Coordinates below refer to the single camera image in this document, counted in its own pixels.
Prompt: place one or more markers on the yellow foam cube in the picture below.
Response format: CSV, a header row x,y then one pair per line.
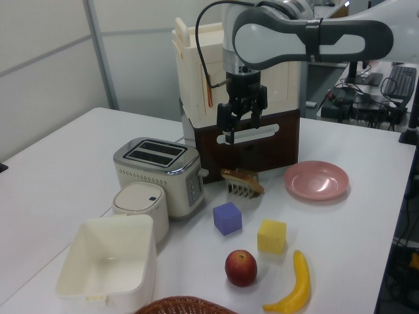
x,y
271,237

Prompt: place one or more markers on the pink plate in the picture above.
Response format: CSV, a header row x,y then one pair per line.
x,y
316,180

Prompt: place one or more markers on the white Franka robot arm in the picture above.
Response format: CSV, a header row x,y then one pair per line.
x,y
262,36

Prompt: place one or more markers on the black clamp mount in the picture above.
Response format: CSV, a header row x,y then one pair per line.
x,y
409,134

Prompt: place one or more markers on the small cream lidded bin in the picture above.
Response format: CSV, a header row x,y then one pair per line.
x,y
137,199

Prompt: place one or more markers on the cream open plastic box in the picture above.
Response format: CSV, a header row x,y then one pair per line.
x,y
98,242

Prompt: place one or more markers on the purple foam cube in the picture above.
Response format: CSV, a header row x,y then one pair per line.
x,y
227,219

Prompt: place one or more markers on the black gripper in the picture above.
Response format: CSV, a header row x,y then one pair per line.
x,y
244,88

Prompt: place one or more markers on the yellow banana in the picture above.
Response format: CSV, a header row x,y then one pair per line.
x,y
301,278

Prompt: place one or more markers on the brown wicker basket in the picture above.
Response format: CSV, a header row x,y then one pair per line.
x,y
183,306

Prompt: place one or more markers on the red apple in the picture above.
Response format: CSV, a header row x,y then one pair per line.
x,y
240,268

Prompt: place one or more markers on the cream and chrome toaster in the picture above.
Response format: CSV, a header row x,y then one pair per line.
x,y
157,183

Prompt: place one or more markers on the metal toast rack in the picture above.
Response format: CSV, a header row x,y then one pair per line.
x,y
237,190

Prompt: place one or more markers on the dark brown cabinet base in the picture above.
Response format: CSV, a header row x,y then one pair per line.
x,y
281,153

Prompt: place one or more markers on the black monitor stand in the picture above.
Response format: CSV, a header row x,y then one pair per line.
x,y
363,78

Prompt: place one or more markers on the brown bread slice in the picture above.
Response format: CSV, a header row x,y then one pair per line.
x,y
242,180

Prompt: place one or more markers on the black keyboard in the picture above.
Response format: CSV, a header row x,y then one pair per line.
x,y
399,81

